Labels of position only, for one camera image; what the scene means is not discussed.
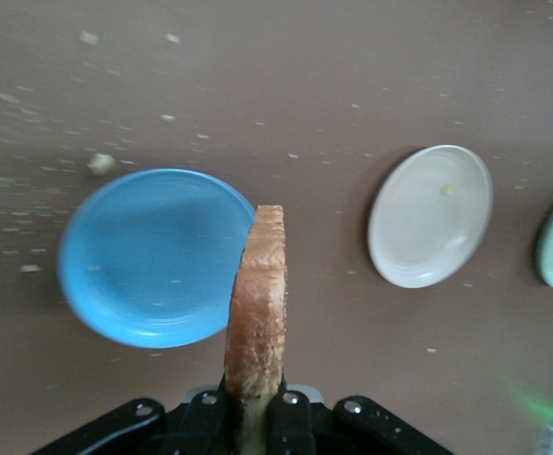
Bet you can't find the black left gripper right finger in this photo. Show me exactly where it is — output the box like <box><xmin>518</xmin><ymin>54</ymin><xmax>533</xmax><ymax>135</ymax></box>
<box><xmin>266</xmin><ymin>384</ymin><xmax>453</xmax><ymax>455</ymax></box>

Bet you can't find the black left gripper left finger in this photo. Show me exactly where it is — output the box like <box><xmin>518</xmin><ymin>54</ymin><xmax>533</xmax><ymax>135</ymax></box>
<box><xmin>28</xmin><ymin>387</ymin><xmax>233</xmax><ymax>455</ymax></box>

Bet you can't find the large bread crumb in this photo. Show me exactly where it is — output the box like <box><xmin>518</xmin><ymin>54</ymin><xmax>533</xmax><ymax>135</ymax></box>
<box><xmin>87</xmin><ymin>152</ymin><xmax>116</xmax><ymax>177</ymax></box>

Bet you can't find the beige plate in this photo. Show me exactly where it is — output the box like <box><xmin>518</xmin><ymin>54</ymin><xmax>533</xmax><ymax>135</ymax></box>
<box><xmin>368</xmin><ymin>144</ymin><xmax>494</xmax><ymax>289</ymax></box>

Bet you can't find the brown bread slice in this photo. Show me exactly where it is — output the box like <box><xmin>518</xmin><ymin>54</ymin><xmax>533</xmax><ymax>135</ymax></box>
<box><xmin>223</xmin><ymin>204</ymin><xmax>290</xmax><ymax>455</ymax></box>

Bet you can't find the blue plate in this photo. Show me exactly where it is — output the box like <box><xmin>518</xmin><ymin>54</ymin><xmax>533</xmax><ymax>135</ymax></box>
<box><xmin>57</xmin><ymin>168</ymin><xmax>259</xmax><ymax>351</ymax></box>

